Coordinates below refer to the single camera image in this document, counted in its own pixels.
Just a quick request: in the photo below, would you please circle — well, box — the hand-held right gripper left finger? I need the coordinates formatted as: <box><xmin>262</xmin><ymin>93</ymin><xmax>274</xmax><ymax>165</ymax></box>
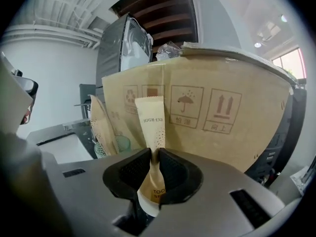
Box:
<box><xmin>102</xmin><ymin>147</ymin><xmax>152</xmax><ymax>199</ymax></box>

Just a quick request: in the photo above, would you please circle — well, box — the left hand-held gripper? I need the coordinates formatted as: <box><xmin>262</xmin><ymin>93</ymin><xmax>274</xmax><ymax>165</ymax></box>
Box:
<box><xmin>10</xmin><ymin>69</ymin><xmax>40</xmax><ymax>101</ymax></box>

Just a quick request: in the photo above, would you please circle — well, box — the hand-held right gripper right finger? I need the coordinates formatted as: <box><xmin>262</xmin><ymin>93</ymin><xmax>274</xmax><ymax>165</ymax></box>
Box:
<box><xmin>157</xmin><ymin>147</ymin><xmax>205</xmax><ymax>205</ymax></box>

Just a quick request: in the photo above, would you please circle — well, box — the person's left hand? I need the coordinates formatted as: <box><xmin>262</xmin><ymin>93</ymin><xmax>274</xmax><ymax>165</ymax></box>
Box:
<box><xmin>20</xmin><ymin>104</ymin><xmax>35</xmax><ymax>125</ymax></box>

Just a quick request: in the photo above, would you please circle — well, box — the brown cardboard box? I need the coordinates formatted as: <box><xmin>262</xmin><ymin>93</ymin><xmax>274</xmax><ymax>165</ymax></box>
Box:
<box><xmin>101</xmin><ymin>41</ymin><xmax>295</xmax><ymax>174</ymax></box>

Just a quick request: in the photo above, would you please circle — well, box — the chrome sink faucet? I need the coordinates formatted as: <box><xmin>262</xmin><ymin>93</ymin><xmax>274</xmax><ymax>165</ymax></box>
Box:
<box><xmin>62</xmin><ymin>118</ymin><xmax>91</xmax><ymax>132</ymax></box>

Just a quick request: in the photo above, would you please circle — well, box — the white rectangular sink basin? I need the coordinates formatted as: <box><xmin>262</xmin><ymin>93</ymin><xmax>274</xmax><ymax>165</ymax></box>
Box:
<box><xmin>36</xmin><ymin>131</ymin><xmax>93</xmax><ymax>164</ymax></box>

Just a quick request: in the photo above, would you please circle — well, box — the tall grey appliance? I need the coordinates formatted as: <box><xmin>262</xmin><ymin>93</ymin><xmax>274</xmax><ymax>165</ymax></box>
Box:
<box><xmin>95</xmin><ymin>13</ymin><xmax>154</xmax><ymax>89</ymax></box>

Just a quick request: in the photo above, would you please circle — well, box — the white foam appliance part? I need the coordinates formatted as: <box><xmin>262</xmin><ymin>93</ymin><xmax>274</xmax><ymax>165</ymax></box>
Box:
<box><xmin>120</xmin><ymin>17</ymin><xmax>153</xmax><ymax>72</ymax></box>

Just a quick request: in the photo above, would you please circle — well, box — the crumpled clear plastic wrap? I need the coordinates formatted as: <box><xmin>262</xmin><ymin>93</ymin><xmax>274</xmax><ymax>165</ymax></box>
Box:
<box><xmin>155</xmin><ymin>41</ymin><xmax>184</xmax><ymax>62</ymax></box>

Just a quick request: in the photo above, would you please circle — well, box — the dark wooden staircase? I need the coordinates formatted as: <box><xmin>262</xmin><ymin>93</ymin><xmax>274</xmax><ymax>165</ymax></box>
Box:
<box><xmin>110</xmin><ymin>0</ymin><xmax>199</xmax><ymax>56</ymax></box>

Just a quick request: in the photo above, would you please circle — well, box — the large window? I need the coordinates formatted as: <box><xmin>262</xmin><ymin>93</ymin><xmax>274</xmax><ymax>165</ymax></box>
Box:
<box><xmin>271</xmin><ymin>47</ymin><xmax>308</xmax><ymax>80</ymax></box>

